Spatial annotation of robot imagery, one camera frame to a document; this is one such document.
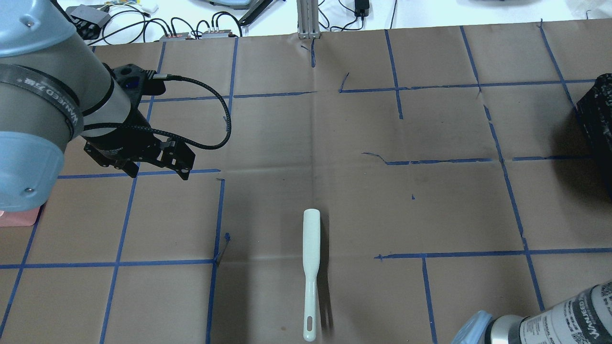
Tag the pale green hand brush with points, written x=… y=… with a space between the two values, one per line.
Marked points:
x=311 y=262

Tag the pink plastic bin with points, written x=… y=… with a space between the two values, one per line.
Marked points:
x=19 y=219

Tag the aluminium frame post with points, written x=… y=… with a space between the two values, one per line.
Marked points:
x=308 y=19

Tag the black bag lined bin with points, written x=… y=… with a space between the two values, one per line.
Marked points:
x=595 y=115

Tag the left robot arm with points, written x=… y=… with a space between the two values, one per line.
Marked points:
x=54 y=89

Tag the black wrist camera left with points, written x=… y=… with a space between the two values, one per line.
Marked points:
x=137 y=82

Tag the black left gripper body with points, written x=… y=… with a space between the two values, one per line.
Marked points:
x=128 y=143

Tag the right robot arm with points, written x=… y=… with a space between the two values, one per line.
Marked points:
x=586 y=318

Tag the black power adapter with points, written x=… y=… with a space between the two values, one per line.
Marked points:
x=361 y=8

